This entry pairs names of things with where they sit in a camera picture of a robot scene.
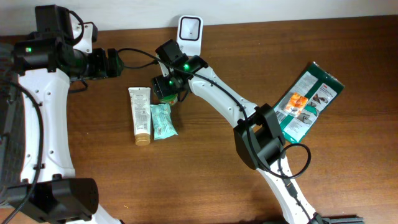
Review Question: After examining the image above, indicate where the grey plastic mesh basket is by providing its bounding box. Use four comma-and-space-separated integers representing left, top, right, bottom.
1, 43, 25, 208

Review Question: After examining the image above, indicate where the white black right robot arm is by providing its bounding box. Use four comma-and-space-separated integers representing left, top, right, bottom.
152, 39, 364, 223

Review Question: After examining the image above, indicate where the orange tissue packet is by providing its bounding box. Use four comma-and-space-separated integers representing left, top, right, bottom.
284, 92, 308, 118

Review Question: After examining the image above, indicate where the white cream tube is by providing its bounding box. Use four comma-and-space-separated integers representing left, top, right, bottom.
128, 87, 151, 146

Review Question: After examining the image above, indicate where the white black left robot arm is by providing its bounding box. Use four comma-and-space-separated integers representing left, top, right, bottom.
7, 5, 123, 223

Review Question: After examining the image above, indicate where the teal tissue packet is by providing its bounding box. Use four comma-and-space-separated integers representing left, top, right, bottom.
150, 104, 178, 140

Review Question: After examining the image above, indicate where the green lid seasoning jar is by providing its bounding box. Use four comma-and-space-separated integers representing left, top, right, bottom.
159, 94, 178, 106

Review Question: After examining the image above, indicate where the white barcode scanner box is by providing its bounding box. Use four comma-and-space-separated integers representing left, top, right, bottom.
177, 15, 203, 56

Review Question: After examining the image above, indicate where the green wipes package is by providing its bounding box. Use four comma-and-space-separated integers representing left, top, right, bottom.
274, 62, 345, 143

